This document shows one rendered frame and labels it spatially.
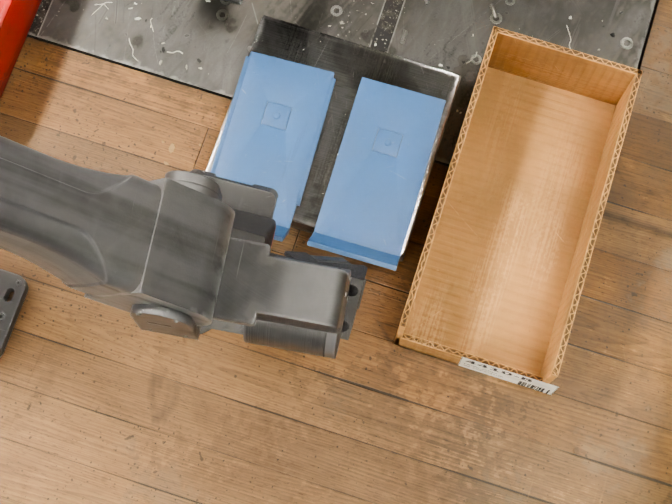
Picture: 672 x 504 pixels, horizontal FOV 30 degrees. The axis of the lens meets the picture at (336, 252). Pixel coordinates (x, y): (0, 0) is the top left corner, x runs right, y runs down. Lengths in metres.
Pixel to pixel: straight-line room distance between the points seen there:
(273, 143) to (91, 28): 0.19
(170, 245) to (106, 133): 0.36
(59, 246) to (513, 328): 0.44
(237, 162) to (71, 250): 0.35
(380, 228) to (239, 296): 0.25
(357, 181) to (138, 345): 0.21
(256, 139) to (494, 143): 0.19
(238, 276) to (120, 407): 0.26
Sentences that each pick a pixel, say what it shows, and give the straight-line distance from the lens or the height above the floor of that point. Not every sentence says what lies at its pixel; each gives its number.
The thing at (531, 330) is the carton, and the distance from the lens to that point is 0.99.
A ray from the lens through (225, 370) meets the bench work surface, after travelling 0.98.
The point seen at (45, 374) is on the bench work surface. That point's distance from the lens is 1.00.
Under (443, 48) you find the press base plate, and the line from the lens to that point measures 1.06.
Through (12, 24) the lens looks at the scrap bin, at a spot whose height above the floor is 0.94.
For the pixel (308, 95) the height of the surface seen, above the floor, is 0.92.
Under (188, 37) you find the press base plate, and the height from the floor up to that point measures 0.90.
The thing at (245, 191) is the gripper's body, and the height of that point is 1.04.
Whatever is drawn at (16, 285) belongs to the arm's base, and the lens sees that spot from 1.01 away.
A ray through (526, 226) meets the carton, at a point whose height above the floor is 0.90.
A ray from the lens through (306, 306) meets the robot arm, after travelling 0.75.
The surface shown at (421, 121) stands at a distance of 1.01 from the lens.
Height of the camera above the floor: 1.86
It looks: 75 degrees down
